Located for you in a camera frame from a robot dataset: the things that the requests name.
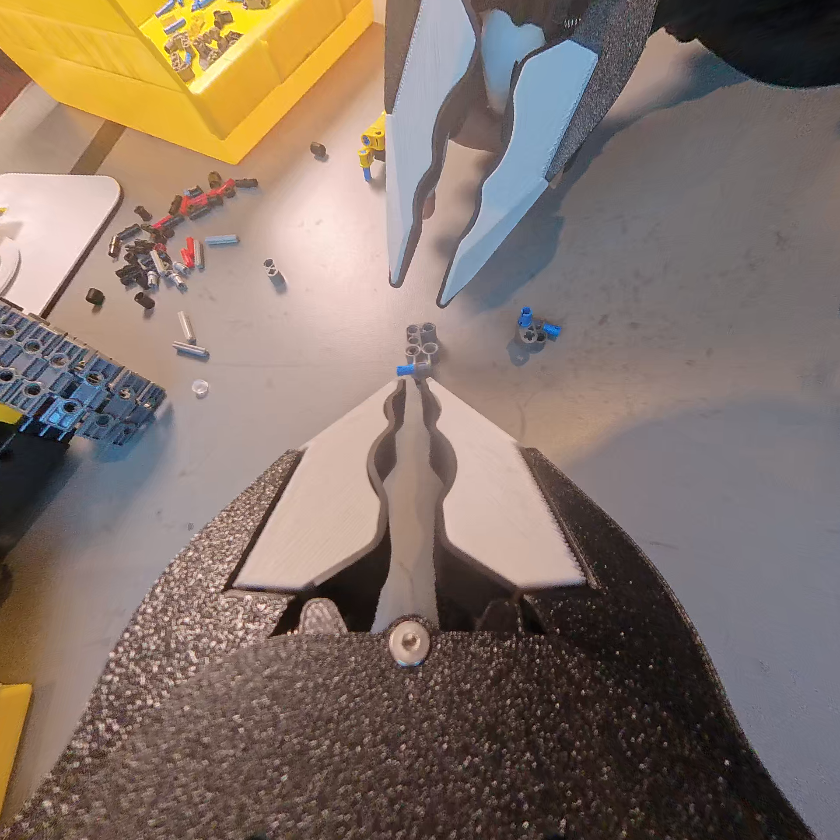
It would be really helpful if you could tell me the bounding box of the grey L-shaped beam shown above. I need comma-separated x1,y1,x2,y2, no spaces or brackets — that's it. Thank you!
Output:
403,322,441,365

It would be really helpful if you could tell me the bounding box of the person's right forearm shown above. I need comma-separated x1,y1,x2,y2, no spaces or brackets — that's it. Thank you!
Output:
663,0,840,86

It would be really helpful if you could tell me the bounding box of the pile of black blue connectors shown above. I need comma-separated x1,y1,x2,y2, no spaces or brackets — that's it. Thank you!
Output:
154,0,277,83

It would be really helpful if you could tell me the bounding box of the grey desk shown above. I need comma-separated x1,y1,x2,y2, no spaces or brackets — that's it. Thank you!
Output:
0,0,840,840

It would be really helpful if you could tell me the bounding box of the person's right hand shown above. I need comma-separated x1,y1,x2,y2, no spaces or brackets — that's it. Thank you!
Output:
420,98,509,222

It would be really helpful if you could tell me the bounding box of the grey hub with blue pins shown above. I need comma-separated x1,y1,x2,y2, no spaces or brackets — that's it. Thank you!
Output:
514,307,563,352

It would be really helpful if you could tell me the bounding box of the yellow tracked toy vehicle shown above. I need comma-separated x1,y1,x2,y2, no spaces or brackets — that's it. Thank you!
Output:
0,298,166,546

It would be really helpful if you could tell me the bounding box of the white rounded board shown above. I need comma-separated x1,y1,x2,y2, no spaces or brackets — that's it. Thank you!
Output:
0,172,123,316

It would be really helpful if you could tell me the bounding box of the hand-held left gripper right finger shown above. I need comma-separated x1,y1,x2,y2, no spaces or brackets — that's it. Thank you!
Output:
419,376,589,592

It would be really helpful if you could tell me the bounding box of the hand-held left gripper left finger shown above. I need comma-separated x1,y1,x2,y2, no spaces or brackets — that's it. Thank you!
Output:
231,377,413,598

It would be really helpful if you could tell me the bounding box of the yellow connector piece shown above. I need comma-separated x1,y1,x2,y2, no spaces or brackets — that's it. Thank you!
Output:
357,112,389,181

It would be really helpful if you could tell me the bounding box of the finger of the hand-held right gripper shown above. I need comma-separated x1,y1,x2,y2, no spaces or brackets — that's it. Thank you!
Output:
436,39,601,309
385,0,480,290

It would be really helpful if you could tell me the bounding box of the pile of black red connectors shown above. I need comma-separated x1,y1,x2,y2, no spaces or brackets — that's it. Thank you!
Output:
108,172,258,290

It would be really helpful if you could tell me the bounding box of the yellow plastic storage bin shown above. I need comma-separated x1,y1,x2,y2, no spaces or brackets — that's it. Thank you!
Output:
0,0,375,165
0,682,34,805

